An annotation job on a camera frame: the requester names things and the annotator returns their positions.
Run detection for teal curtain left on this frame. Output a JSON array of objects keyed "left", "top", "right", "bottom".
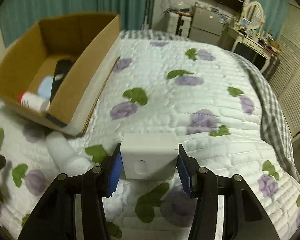
[{"left": 0, "top": 0, "right": 154, "bottom": 47}]

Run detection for white dressing table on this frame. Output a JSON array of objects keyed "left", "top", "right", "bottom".
[{"left": 217, "top": 26, "right": 280, "bottom": 74}]

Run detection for open cardboard box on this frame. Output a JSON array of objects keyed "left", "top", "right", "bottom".
[{"left": 0, "top": 12, "right": 121, "bottom": 136}]

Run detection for teal curtain right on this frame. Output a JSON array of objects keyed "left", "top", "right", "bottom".
[{"left": 252, "top": 0, "right": 290, "bottom": 40}]

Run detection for silver mini fridge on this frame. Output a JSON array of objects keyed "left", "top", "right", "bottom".
[{"left": 189, "top": 7, "right": 225, "bottom": 46}]

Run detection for white louvred wardrobe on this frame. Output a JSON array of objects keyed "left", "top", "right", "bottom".
[{"left": 269, "top": 4, "right": 300, "bottom": 137}]

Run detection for oval vanity mirror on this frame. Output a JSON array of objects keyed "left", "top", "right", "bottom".
[{"left": 242, "top": 1, "right": 264, "bottom": 30}]

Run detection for white charger cube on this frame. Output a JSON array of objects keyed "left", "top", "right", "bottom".
[{"left": 120, "top": 133, "right": 179, "bottom": 180}]

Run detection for white cylindrical bottle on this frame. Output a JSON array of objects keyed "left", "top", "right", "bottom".
[{"left": 46, "top": 131, "right": 93, "bottom": 177}]

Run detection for floral white quilt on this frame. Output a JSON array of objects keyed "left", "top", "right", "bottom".
[{"left": 0, "top": 39, "right": 300, "bottom": 239}]

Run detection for white red-capped bottle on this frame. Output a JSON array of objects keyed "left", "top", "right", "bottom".
[{"left": 19, "top": 91, "right": 50, "bottom": 112}]

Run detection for white suitcase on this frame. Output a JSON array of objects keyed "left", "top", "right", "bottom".
[{"left": 167, "top": 12, "right": 192, "bottom": 38}]

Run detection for black remote control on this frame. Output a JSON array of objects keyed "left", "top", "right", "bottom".
[{"left": 50, "top": 59, "right": 73, "bottom": 102}]

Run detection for light blue earbuds case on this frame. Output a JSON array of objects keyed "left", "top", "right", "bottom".
[{"left": 37, "top": 76, "right": 53, "bottom": 99}]

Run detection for teal curtain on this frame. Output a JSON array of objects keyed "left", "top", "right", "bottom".
[
  {"left": 0, "top": 0, "right": 154, "bottom": 47},
  {"left": 252, "top": 0, "right": 290, "bottom": 40}
]

